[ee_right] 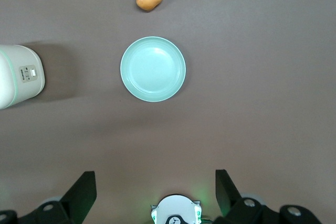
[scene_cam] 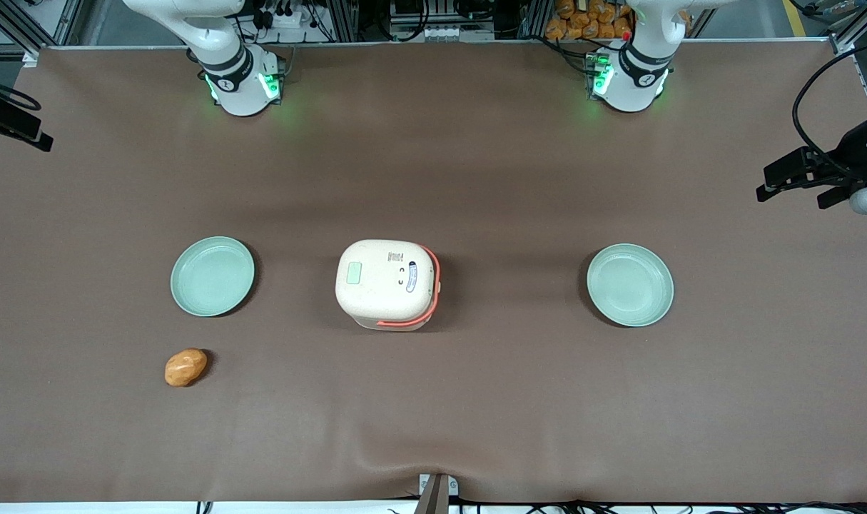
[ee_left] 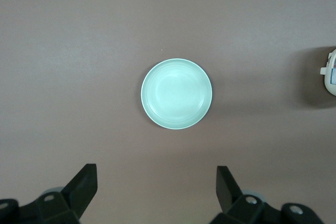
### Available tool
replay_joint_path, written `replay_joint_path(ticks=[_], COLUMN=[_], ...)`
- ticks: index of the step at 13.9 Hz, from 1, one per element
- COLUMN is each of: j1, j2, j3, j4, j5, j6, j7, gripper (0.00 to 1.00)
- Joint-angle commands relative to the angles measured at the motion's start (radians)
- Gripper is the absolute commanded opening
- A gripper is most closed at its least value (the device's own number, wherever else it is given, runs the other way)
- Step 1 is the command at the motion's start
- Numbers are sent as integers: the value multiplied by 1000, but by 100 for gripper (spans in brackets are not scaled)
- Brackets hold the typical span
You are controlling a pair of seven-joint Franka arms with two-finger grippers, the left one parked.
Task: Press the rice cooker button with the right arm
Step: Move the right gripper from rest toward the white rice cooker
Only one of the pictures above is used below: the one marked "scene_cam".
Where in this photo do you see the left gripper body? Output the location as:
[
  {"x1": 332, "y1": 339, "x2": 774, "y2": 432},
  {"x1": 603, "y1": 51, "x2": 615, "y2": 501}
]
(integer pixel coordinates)
[{"x1": 831, "y1": 107, "x2": 867, "y2": 188}]

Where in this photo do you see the cream rice cooker orange handle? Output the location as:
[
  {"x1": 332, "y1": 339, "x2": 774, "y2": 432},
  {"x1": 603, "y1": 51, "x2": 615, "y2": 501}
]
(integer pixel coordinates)
[{"x1": 335, "y1": 238, "x2": 442, "y2": 332}]

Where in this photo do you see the pale green round plate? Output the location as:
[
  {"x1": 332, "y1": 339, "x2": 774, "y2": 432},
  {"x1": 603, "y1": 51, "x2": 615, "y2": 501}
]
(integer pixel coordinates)
[
  {"x1": 586, "y1": 243, "x2": 675, "y2": 328},
  {"x1": 170, "y1": 236, "x2": 256, "y2": 318}
]

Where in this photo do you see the bag of orange bread rolls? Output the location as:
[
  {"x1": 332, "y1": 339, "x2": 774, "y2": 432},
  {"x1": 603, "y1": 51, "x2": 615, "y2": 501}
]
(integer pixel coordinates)
[{"x1": 544, "y1": 0, "x2": 635, "y2": 41}]

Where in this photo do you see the orange-brown bread roll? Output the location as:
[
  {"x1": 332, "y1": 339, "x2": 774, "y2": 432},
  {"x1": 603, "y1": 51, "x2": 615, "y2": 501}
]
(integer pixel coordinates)
[{"x1": 164, "y1": 347, "x2": 209, "y2": 388}]

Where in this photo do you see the white power strip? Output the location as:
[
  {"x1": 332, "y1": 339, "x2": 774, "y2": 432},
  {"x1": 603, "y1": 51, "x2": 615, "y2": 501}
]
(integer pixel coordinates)
[{"x1": 256, "y1": 0, "x2": 318, "y2": 31}]

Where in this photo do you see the brown table mat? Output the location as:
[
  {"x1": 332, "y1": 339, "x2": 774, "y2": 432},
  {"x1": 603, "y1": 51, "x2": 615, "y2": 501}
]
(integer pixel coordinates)
[{"x1": 0, "y1": 39, "x2": 867, "y2": 505}]

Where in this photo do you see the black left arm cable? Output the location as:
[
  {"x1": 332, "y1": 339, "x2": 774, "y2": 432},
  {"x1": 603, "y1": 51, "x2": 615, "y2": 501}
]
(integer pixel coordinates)
[{"x1": 792, "y1": 39, "x2": 867, "y2": 181}]

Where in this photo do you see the aluminium frame post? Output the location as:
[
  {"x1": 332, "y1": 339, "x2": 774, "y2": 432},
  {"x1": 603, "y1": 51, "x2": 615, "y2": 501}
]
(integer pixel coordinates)
[
  {"x1": 0, "y1": 0, "x2": 84, "y2": 66},
  {"x1": 829, "y1": 0, "x2": 867, "y2": 55}
]

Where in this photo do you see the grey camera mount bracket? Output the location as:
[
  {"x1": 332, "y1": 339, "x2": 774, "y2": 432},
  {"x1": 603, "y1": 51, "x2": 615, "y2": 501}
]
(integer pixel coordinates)
[{"x1": 413, "y1": 473, "x2": 460, "y2": 514}]

